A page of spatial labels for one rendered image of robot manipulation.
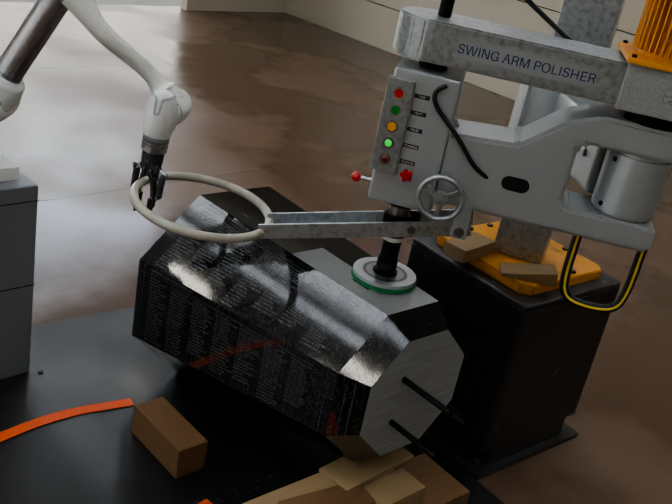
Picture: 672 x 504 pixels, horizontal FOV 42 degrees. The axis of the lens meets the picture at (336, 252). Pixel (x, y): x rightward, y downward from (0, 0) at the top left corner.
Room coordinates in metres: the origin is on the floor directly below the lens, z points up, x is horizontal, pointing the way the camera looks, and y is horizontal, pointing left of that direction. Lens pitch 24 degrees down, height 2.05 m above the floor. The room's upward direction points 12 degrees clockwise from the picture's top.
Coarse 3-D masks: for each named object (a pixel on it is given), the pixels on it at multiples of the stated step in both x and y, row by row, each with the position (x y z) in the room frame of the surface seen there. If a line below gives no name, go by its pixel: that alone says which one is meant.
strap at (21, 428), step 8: (120, 400) 2.78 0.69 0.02; (128, 400) 2.79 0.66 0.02; (72, 408) 2.67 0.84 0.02; (80, 408) 2.68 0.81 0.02; (88, 408) 2.69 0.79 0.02; (96, 408) 2.70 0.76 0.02; (104, 408) 2.71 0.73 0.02; (112, 408) 2.72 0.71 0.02; (48, 416) 2.60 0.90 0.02; (56, 416) 2.61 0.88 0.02; (64, 416) 2.62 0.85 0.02; (72, 416) 2.63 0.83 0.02; (24, 424) 2.53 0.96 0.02; (32, 424) 2.54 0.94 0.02; (40, 424) 2.55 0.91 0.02; (0, 432) 2.46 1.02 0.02; (8, 432) 2.47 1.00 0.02; (16, 432) 2.48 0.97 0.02; (0, 440) 2.42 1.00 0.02
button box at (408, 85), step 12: (396, 84) 2.54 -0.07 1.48; (408, 84) 2.54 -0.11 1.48; (408, 96) 2.54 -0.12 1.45; (384, 108) 2.54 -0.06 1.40; (408, 108) 2.54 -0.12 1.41; (384, 120) 2.54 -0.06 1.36; (396, 120) 2.54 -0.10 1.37; (384, 132) 2.54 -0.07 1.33; (396, 132) 2.54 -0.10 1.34; (396, 144) 2.54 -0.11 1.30; (372, 156) 2.55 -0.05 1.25; (396, 156) 2.54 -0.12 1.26; (384, 168) 2.54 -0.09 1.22; (396, 168) 2.55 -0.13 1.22
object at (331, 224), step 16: (272, 224) 2.65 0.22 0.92; (288, 224) 2.64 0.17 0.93; (304, 224) 2.63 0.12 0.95; (320, 224) 2.63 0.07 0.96; (336, 224) 2.62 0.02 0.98; (352, 224) 2.61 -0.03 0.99; (368, 224) 2.61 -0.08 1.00; (384, 224) 2.60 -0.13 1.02; (400, 224) 2.60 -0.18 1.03; (416, 224) 2.59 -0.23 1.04; (432, 224) 2.58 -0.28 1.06; (448, 224) 2.58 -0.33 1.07
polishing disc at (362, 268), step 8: (360, 264) 2.67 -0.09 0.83; (368, 264) 2.69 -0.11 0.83; (400, 264) 2.74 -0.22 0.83; (360, 272) 2.61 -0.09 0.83; (368, 272) 2.62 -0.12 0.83; (400, 272) 2.67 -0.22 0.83; (408, 272) 2.69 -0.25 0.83; (368, 280) 2.57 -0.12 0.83; (376, 280) 2.58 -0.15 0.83; (384, 280) 2.59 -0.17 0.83; (392, 280) 2.60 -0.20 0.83; (400, 280) 2.61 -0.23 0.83; (408, 280) 2.63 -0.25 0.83; (384, 288) 2.55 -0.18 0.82; (392, 288) 2.56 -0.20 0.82; (400, 288) 2.57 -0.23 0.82
